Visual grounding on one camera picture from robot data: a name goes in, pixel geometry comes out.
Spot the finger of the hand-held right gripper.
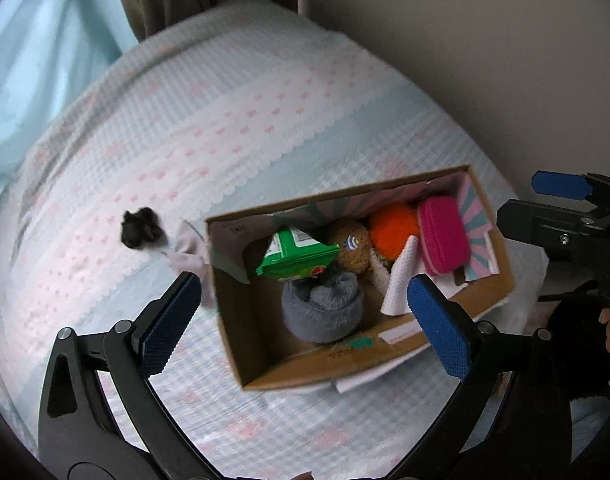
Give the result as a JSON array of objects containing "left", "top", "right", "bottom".
[
  {"left": 532, "top": 170, "right": 610, "bottom": 211},
  {"left": 496, "top": 198, "right": 610, "bottom": 264}
]

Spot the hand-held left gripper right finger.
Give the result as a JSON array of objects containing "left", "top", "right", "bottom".
[{"left": 390, "top": 274, "right": 572, "bottom": 480}]

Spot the orange pompom ball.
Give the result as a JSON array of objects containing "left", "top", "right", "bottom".
[{"left": 368, "top": 203, "right": 422, "bottom": 261}]

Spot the brown plush toy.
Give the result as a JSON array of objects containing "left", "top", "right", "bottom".
[{"left": 327, "top": 218, "right": 392, "bottom": 293}]

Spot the green snack packet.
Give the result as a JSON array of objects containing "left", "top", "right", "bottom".
[{"left": 255, "top": 227, "right": 341, "bottom": 281}]

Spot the white cloth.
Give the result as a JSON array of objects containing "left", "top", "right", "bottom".
[{"left": 380, "top": 234, "right": 420, "bottom": 317}]

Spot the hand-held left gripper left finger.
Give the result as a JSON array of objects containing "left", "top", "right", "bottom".
[{"left": 38, "top": 271, "right": 221, "bottom": 480}]

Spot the light grey sock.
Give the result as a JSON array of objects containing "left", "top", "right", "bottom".
[{"left": 165, "top": 218, "right": 219, "bottom": 309}]

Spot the pink zip pouch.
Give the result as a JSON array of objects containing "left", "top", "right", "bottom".
[{"left": 415, "top": 195, "right": 472, "bottom": 276}]

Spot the light blue hanging cloth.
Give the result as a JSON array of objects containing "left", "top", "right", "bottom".
[{"left": 0, "top": 0, "right": 142, "bottom": 192}]

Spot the bed with patterned sheet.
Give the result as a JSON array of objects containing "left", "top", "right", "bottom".
[{"left": 0, "top": 0, "right": 552, "bottom": 480}]

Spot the cardboard box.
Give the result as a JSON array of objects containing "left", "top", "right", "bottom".
[{"left": 205, "top": 164, "right": 516, "bottom": 392}]

